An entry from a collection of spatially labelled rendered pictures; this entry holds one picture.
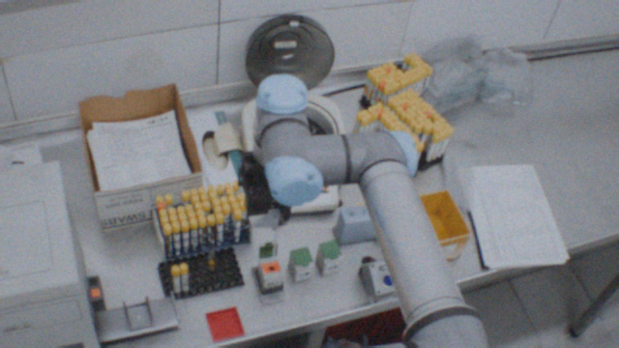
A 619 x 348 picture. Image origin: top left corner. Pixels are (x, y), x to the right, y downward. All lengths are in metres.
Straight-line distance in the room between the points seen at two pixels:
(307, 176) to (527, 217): 0.91
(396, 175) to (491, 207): 0.81
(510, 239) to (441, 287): 0.88
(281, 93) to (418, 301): 0.38
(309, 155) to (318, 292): 0.59
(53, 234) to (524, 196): 1.14
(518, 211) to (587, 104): 0.54
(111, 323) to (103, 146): 0.45
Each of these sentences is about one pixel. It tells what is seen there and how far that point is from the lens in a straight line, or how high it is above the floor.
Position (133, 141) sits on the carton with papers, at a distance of 1.68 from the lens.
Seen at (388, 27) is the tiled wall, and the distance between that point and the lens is 1.88.
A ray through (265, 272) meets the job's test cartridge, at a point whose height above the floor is 0.95.
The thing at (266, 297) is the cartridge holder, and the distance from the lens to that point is 1.49.
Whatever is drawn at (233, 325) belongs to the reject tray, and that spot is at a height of 0.88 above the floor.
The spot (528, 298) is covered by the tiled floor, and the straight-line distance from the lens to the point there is 2.76.
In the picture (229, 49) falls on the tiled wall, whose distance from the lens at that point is 1.74.
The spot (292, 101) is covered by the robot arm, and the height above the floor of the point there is 1.47.
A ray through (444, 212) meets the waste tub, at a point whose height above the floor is 0.92.
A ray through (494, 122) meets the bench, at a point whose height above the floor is 0.88.
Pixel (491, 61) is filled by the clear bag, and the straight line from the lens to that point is 2.00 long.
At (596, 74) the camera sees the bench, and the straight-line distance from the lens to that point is 2.32.
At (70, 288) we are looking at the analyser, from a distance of 1.21.
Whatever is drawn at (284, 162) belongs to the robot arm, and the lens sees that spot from 0.97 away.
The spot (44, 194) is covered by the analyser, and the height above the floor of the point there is 1.17.
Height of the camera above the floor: 2.18
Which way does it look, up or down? 50 degrees down
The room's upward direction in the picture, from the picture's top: 11 degrees clockwise
